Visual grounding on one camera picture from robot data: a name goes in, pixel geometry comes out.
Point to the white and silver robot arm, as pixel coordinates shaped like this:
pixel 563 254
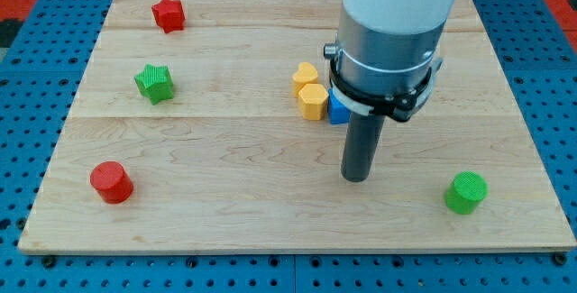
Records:
pixel 385 46

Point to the green cylinder block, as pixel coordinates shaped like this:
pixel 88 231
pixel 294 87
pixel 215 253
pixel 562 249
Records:
pixel 467 190

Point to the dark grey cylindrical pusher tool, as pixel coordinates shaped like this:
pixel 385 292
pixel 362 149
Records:
pixel 362 138

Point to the light wooden board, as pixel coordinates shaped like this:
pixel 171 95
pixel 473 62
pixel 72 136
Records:
pixel 229 166

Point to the blue cube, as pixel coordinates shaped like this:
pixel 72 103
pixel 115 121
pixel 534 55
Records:
pixel 337 112

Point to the red star block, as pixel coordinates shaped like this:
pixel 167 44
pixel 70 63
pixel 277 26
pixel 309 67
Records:
pixel 169 15

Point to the red cylinder block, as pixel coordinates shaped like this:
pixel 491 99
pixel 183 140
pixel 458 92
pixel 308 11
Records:
pixel 111 182

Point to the yellow hexagon block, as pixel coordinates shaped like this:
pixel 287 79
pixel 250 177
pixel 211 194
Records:
pixel 313 101

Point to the green star block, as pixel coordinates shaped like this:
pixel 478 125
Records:
pixel 155 83

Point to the yellow heart block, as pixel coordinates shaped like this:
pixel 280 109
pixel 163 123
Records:
pixel 305 74

